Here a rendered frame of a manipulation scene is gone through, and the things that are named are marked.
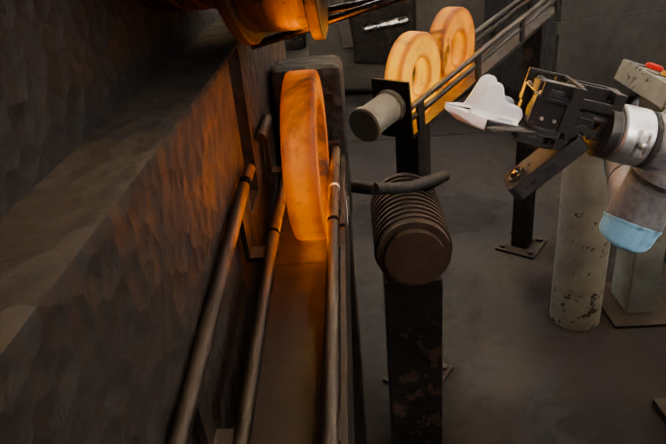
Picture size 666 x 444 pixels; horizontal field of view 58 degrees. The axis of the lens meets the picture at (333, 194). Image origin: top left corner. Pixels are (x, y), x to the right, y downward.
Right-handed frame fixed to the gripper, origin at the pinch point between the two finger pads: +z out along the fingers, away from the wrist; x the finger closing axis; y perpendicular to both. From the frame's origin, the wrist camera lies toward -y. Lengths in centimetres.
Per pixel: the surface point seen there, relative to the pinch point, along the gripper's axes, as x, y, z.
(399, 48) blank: -30.3, 0.9, 4.5
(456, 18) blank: -44.8, 6.0, -6.6
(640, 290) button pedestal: -51, -48, -72
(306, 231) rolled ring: 19.7, -9.9, 15.9
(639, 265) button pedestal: -51, -41, -69
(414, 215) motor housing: -12.7, -21.3, -2.4
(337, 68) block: -7.8, 0.5, 15.2
